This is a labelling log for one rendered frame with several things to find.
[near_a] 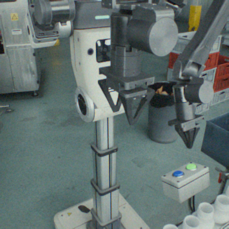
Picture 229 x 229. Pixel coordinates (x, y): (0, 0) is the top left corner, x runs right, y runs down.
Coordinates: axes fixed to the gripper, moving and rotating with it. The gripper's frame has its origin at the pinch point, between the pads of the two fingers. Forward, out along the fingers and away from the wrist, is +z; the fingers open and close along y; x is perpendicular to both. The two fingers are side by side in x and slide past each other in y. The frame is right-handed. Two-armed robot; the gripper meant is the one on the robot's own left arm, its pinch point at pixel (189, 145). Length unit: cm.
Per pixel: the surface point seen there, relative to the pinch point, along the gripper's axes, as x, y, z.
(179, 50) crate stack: 173, 176, -39
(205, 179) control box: -3.5, 2.2, 11.6
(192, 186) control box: -3.5, -3.8, 11.7
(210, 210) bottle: -16.9, -11.9, 10.2
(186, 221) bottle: -15.8, -19.0, 10.0
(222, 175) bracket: -4.5, 9.6, 12.8
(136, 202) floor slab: 110, 40, 85
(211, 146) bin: 38, 56, 26
